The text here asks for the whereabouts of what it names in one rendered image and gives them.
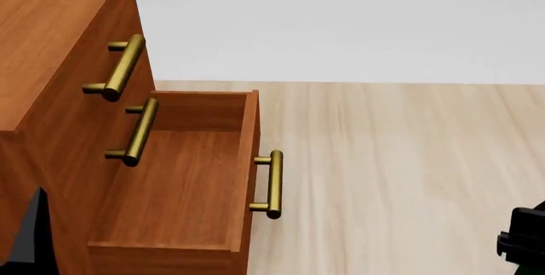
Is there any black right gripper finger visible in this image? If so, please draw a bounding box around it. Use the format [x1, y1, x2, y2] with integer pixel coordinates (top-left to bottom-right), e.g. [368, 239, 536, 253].
[496, 229, 517, 258]

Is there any open wooden drawer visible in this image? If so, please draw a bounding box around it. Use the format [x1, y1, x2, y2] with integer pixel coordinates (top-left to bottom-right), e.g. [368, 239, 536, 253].
[87, 89, 261, 275]

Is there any brown wooden cabinet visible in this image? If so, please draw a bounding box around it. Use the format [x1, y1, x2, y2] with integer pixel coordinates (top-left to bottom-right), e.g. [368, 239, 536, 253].
[0, 0, 157, 275]

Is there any brass drawer bar handle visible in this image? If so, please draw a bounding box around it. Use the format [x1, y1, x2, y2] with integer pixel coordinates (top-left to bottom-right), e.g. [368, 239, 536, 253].
[248, 149, 284, 221]

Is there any medium brass bar handle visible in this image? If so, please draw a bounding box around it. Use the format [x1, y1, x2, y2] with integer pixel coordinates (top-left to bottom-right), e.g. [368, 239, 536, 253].
[104, 97, 160, 168]

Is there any large brass bar handle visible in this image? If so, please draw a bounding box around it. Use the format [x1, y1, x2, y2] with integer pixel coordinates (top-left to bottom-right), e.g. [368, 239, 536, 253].
[82, 33, 146, 103]

